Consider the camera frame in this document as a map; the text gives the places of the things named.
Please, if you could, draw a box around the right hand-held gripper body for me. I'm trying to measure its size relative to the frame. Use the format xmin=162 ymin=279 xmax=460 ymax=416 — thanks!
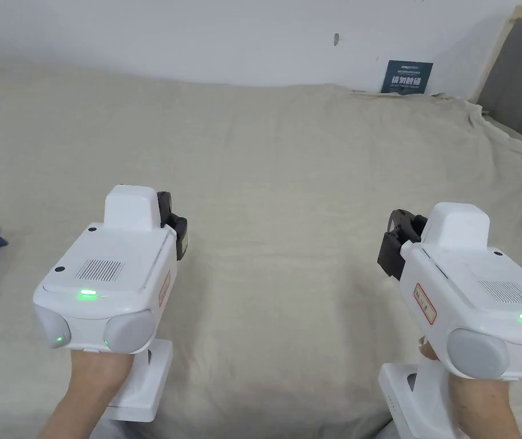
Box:
xmin=377 ymin=201 xmax=522 ymax=439

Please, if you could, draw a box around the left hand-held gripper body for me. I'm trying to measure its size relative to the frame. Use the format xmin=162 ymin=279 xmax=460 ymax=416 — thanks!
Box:
xmin=33 ymin=184 xmax=189 ymax=424

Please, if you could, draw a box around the person's left forearm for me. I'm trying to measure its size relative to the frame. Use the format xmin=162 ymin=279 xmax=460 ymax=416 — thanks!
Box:
xmin=35 ymin=386 xmax=117 ymax=439

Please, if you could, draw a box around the person's right forearm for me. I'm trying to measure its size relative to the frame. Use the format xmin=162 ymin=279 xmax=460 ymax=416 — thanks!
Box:
xmin=441 ymin=406 xmax=522 ymax=439

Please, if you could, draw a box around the person's left hand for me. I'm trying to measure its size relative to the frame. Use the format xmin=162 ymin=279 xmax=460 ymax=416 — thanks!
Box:
xmin=68 ymin=349 xmax=136 ymax=396

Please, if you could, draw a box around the person's right hand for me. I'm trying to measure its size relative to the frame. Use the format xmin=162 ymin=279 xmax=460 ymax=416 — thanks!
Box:
xmin=418 ymin=337 xmax=519 ymax=412

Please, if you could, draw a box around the bed with beige sheet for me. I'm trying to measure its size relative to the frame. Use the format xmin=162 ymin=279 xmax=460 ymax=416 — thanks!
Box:
xmin=0 ymin=61 xmax=522 ymax=439

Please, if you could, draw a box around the grey padded headboard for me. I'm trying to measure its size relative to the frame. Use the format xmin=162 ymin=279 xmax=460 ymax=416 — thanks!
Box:
xmin=470 ymin=4 xmax=522 ymax=162

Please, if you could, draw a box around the dark blue sign card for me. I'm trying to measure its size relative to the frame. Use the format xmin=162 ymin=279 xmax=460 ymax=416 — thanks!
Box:
xmin=379 ymin=60 xmax=435 ymax=96

